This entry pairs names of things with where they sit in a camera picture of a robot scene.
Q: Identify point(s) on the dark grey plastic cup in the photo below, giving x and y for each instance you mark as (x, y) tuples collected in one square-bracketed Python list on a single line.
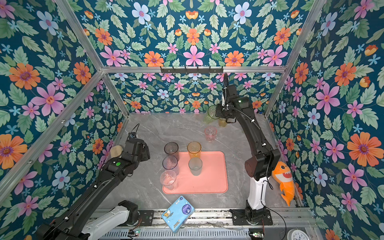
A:
[(172, 149)]

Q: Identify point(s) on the beige sponge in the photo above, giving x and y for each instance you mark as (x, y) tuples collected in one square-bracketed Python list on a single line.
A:
[(116, 151)]

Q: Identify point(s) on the clear plastic cup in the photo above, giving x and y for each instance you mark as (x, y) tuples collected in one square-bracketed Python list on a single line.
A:
[(169, 179)]

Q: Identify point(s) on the blue translucent plastic cup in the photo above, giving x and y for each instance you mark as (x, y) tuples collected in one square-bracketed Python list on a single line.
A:
[(171, 163)]

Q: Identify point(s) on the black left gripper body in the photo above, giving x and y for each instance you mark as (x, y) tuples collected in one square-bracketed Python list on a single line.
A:
[(144, 155)]

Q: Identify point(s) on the blue cartoon box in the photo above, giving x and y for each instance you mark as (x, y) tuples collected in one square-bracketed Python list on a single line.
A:
[(178, 213)]

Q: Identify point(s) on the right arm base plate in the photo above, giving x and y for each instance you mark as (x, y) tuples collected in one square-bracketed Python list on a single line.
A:
[(250, 217)]

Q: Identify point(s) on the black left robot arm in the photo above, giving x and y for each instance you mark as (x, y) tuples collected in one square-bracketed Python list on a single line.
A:
[(74, 223)]

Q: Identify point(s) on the black hook rail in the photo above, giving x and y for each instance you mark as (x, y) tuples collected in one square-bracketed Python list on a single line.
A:
[(191, 70)]

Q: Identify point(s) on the pink rectangular tray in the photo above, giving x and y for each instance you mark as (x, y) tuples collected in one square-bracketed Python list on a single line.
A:
[(212, 179)]

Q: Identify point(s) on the teal plastic cup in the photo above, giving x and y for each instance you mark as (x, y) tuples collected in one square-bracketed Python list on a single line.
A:
[(195, 165)]

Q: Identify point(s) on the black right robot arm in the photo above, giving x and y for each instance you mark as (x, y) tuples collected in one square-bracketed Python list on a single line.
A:
[(264, 157)]

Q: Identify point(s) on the white clock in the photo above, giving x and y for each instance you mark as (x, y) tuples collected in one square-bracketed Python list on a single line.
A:
[(296, 234)]

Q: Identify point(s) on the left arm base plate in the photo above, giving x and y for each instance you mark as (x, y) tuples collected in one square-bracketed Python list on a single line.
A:
[(146, 217)]

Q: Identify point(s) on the yellow plastic cup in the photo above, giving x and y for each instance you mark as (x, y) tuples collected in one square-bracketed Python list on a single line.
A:
[(194, 149)]

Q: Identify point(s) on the amber plastic cup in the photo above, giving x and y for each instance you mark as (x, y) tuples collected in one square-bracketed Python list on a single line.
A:
[(222, 122)]

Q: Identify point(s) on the pink plastic cup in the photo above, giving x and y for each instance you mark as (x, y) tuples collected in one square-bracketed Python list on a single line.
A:
[(210, 133)]

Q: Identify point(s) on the olive green plastic cup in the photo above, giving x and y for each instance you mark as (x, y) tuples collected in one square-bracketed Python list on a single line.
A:
[(210, 115)]

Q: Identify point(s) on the orange plush toy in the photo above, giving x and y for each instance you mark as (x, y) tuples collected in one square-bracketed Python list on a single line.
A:
[(283, 176)]

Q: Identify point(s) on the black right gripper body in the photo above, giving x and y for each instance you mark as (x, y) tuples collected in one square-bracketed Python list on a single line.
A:
[(222, 111)]

